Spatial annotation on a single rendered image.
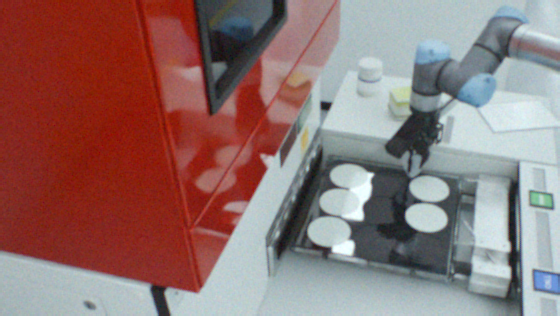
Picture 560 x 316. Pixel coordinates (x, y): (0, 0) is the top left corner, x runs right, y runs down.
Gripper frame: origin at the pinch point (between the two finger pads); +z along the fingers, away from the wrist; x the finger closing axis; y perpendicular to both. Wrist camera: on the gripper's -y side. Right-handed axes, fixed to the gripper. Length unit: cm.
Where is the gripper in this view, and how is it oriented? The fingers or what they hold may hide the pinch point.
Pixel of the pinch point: (409, 174)
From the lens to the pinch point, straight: 143.5
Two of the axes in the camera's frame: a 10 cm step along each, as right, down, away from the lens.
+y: 7.0, -4.6, 5.5
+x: -7.2, -4.7, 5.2
